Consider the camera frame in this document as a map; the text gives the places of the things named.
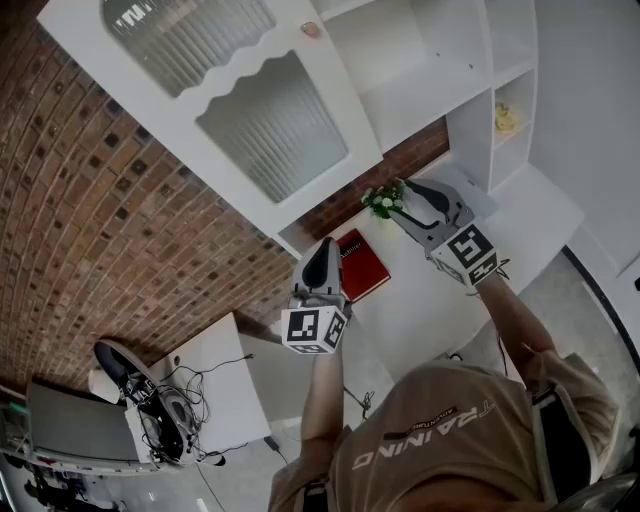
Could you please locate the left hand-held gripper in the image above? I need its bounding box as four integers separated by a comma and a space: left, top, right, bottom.
280, 238, 352, 356

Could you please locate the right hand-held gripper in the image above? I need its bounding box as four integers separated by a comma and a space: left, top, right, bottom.
388, 179, 501, 288

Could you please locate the white cabinet door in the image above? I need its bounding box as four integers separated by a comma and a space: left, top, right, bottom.
37, 0, 385, 236

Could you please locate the person's left forearm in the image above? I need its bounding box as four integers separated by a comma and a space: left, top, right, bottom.
299, 349, 351, 444

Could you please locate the person's right forearm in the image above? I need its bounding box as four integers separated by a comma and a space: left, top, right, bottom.
474, 272, 559, 381

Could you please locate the white desk with hutch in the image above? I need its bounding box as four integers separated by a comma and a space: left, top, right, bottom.
37, 0, 586, 374

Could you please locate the white cabinet with glass doors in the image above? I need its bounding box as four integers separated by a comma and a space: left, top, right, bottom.
37, 0, 541, 246

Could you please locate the red hardcover book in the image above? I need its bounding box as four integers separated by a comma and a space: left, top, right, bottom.
335, 228, 392, 304

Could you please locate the light grey laptop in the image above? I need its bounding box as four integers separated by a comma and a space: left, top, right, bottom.
434, 163, 501, 221

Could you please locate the small potted flower plant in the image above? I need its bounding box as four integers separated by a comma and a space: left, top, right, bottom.
360, 177, 409, 236

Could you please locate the yellow crumpled cloth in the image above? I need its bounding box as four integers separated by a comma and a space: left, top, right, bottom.
493, 102, 521, 134

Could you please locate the person's beige shirt torso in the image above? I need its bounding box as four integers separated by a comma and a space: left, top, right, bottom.
269, 352, 621, 512

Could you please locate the white small box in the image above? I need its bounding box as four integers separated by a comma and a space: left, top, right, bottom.
88, 367, 121, 404

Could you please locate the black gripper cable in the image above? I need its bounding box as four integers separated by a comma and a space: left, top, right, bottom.
464, 257, 512, 377

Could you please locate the black floor power cable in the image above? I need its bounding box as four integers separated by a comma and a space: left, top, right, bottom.
197, 434, 292, 512

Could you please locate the black shoulder strap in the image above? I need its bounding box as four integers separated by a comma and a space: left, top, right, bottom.
529, 384, 586, 501
299, 479, 334, 512

